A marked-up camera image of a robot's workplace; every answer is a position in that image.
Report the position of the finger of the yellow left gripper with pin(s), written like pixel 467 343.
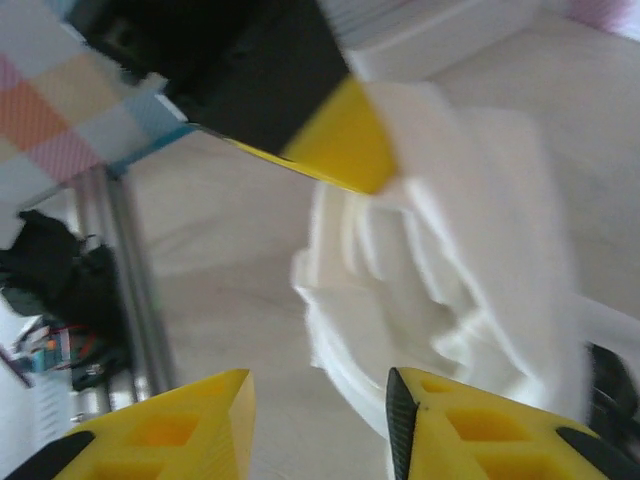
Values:
pixel 345 140

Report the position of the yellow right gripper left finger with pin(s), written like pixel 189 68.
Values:
pixel 165 440

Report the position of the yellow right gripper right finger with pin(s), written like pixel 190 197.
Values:
pixel 475 440

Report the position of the white printed t-shirt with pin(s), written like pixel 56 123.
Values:
pixel 475 200

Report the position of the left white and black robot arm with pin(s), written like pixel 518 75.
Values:
pixel 50 260

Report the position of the white plastic mesh basket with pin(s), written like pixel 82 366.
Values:
pixel 400 20

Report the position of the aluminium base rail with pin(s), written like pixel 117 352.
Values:
pixel 130 275

